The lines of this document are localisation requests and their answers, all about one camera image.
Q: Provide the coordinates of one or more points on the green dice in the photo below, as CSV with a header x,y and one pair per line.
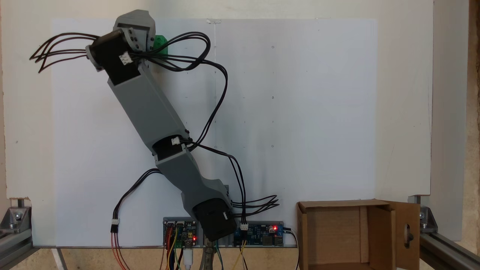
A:
x,y
161,42

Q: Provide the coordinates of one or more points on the white paper sheet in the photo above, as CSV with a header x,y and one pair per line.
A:
x,y
86,131

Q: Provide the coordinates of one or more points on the clear tape strip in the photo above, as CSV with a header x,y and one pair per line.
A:
x,y
213,21

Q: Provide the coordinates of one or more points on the metal corner bracket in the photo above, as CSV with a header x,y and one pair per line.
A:
x,y
427,217
17,217

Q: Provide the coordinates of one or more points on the controller board with red LED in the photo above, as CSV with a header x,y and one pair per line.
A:
x,y
183,234

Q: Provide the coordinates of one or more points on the aluminium frame post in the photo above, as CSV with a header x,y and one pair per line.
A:
x,y
446,253
15,247

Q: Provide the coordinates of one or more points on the blue circuit board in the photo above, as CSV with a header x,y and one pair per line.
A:
x,y
258,232

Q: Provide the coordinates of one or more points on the brown cardboard box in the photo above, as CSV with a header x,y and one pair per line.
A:
x,y
337,232

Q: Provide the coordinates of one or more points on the metal table clamp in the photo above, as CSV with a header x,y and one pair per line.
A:
x,y
207,258

